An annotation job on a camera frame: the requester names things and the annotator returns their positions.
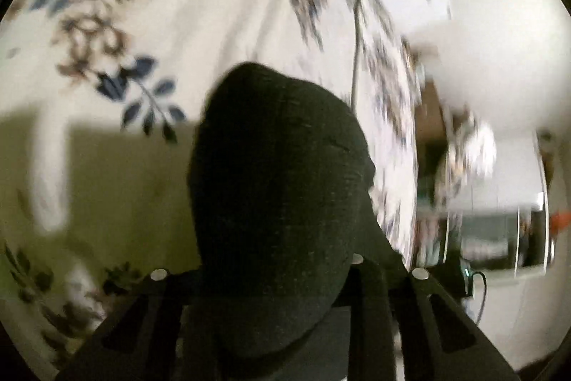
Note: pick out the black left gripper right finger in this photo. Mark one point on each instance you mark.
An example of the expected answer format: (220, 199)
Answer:
(438, 340)

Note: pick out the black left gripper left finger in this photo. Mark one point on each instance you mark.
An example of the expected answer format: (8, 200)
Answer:
(137, 341)

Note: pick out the black white-striped small garment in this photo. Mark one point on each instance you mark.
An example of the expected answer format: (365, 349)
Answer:
(296, 270)

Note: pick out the white desk with clutter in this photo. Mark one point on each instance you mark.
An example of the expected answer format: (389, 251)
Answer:
(482, 209)

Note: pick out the floral white bed cover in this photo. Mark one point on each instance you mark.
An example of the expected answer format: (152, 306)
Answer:
(99, 99)

